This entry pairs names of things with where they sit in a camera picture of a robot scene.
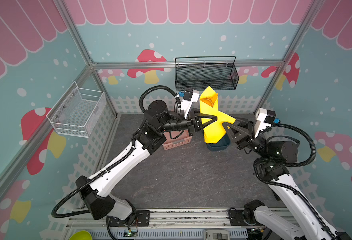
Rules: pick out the dark teal plastic tray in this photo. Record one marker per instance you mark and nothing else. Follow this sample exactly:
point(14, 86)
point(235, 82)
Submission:
point(222, 144)

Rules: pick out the white wire mesh wall basket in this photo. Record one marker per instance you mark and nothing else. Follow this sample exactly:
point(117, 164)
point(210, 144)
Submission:
point(77, 112)

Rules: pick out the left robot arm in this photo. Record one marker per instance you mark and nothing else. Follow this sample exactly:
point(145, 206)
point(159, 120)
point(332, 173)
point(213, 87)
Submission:
point(95, 191)

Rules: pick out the yellow paper napkin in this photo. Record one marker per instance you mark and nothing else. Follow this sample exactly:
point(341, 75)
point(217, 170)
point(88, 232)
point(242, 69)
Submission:
point(214, 132)

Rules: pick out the black wire mesh wall basket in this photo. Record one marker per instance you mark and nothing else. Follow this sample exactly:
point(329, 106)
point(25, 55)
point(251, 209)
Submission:
point(198, 73)

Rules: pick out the green round object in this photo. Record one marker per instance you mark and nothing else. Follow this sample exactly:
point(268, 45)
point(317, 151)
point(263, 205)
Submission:
point(81, 235)

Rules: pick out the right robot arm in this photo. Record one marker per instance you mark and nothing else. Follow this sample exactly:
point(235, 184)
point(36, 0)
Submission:
point(272, 168)

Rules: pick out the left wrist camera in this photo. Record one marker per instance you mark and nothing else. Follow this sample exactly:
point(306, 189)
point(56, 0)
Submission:
point(188, 97)

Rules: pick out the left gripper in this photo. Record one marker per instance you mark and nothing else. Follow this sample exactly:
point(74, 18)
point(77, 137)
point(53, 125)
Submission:
point(194, 124)

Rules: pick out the pink perforated plastic basket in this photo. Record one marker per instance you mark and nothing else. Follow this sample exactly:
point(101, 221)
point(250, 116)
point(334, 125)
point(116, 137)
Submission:
point(176, 139)

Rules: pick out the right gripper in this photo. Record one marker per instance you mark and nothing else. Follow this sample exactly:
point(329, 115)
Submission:
point(248, 136)

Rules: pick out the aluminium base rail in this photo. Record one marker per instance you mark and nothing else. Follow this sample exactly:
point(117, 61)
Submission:
point(191, 224)

